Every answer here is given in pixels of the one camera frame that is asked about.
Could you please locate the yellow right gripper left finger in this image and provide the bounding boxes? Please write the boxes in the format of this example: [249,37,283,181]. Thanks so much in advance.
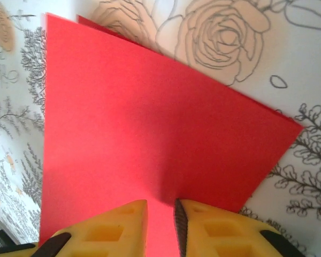
[0,199,148,257]

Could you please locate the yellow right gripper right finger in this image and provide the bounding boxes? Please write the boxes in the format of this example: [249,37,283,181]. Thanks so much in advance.
[174,198,307,257]

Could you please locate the red cloth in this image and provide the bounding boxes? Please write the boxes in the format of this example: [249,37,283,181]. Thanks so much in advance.
[39,12,305,257]

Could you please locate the floral patterned tablecloth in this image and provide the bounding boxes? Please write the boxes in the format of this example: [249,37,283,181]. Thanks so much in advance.
[0,0,321,257]

